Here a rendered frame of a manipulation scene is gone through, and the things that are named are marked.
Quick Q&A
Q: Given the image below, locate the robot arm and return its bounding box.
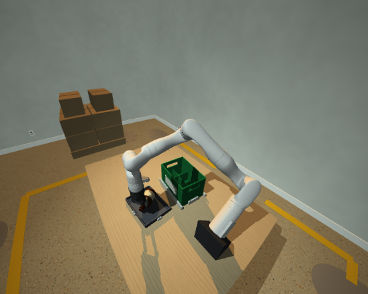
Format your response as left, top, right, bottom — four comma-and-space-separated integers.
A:
122, 119, 261, 238

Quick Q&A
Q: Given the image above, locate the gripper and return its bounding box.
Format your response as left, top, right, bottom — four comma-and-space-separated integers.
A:
128, 175, 150, 207

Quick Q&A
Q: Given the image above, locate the dark brown bottle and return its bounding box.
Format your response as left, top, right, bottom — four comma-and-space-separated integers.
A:
139, 189, 156, 212

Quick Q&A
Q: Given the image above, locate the green plastic crate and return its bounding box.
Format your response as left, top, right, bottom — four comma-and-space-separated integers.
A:
161, 157, 206, 206

